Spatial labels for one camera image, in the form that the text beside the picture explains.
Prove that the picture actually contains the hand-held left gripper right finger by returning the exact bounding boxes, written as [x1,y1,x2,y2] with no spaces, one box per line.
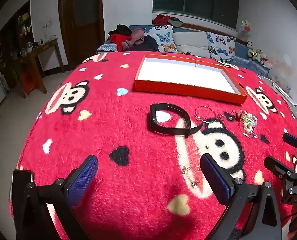
[200,153,282,240]

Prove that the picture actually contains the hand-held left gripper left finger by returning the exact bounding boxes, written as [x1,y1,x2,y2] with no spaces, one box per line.
[12,154,99,240]

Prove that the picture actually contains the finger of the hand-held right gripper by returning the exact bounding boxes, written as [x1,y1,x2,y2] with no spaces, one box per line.
[264,156,296,180]
[283,132,297,153]

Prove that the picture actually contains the gold chain necklace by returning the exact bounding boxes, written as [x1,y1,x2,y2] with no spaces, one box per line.
[182,165,201,188]

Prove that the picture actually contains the colourful beaded bracelet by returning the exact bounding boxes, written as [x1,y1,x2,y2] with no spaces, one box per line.
[239,113,258,132]

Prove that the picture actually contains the large silver hoop bracelet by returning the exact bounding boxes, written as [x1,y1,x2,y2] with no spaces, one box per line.
[195,105,217,123]

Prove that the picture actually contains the black smart band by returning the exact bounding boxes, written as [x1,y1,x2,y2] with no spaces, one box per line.
[150,103,204,138]

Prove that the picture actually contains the orange shallow cardboard box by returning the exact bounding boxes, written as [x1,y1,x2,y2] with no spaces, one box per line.
[134,53,248,105]

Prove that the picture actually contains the red cartoon monkey blanket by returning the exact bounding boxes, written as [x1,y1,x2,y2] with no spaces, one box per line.
[10,51,297,240]

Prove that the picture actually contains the red bead earring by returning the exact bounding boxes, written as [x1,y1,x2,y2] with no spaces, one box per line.
[232,110,247,120]

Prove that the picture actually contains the blue sofa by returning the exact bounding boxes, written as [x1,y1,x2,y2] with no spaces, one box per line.
[96,24,276,79]

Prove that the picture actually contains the pile of plush toys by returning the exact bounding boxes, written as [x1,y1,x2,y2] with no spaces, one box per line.
[246,40,274,68]

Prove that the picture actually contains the red plastic stool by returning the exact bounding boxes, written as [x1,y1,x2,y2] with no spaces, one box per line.
[22,67,36,85]

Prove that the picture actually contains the butterfly print pillow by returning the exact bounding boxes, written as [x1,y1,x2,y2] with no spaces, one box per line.
[148,25,179,53]
[206,32,236,62]

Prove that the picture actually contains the artificial flower bunch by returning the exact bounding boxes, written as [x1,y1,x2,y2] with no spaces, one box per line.
[241,19,252,34]

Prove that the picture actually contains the plain white pillow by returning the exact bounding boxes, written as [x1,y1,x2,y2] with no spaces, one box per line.
[173,32,211,58]

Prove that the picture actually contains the wooden side table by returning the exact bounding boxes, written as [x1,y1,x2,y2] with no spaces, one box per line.
[13,38,64,99]

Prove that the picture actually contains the red garment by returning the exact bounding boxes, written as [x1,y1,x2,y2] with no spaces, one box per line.
[110,34,131,52]

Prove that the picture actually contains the pink garment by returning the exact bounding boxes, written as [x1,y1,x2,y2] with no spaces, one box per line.
[125,28,145,50]

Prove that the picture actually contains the black garment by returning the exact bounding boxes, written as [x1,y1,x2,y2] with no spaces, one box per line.
[108,24,133,37]

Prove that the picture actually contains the brown wooden door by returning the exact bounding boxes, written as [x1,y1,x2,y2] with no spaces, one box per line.
[58,0,105,67]

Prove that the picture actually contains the red clothes on windowsill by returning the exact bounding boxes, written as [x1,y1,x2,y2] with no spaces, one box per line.
[153,14,182,28]

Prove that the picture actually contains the dark window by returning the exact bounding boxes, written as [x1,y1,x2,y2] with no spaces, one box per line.
[153,0,240,29]

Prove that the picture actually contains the dark wooden display cabinet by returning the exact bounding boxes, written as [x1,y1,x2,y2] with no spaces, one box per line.
[0,0,35,90]

